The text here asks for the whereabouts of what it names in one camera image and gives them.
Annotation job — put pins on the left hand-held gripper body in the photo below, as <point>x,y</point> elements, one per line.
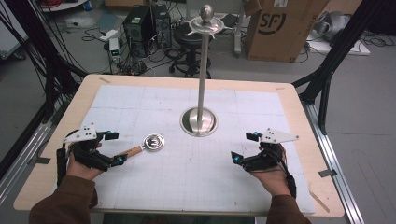
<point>81,134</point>

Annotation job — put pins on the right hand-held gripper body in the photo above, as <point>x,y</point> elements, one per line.
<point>275,136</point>

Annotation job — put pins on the steel utensil rack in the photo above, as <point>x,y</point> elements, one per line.
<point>199,119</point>

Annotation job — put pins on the person's left hand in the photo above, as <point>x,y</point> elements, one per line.
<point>79,170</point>

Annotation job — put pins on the person's right hand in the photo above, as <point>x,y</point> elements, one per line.
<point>274,182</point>

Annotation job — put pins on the grey tape piece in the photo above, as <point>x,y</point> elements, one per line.
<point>42,160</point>
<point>327,173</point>

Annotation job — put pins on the brown tape strip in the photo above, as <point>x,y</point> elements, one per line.
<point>104,80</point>

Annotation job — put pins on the white gridded mat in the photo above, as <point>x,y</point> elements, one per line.
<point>186,180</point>

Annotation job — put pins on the long wooden-coloured tape strip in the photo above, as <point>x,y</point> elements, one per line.
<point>319,201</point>

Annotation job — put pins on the small white device green display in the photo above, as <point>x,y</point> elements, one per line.
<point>114,48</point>

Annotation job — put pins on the large cardboard box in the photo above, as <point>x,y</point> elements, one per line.
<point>280,40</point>

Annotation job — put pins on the white pole stand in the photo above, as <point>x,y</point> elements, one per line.
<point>238,40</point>

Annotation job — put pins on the white power strip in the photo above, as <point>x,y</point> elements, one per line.
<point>108,35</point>

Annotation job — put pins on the black computer tower green sticker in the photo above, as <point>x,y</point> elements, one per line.
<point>138,31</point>

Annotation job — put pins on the white flat board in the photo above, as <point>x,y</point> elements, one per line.
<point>342,48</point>

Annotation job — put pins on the black rolling stool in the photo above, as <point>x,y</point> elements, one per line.
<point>188,39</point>

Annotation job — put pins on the grey rounded object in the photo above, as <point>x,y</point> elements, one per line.
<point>333,25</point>

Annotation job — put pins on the round white table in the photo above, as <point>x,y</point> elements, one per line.
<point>62,4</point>

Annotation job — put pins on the aluminium rail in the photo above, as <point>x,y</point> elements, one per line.
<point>21,158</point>
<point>339,183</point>

